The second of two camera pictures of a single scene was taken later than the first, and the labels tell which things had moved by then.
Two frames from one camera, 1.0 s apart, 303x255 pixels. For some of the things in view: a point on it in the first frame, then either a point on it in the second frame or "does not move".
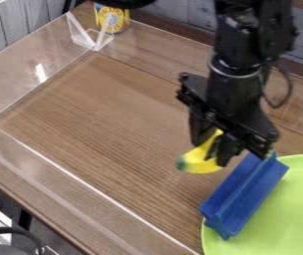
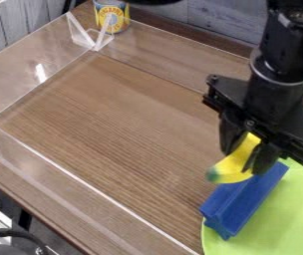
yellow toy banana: (193, 161) to (228, 170)
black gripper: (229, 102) to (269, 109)
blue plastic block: (238, 197) does not move
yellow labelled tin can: (113, 19) does not move
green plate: (285, 225) does not move
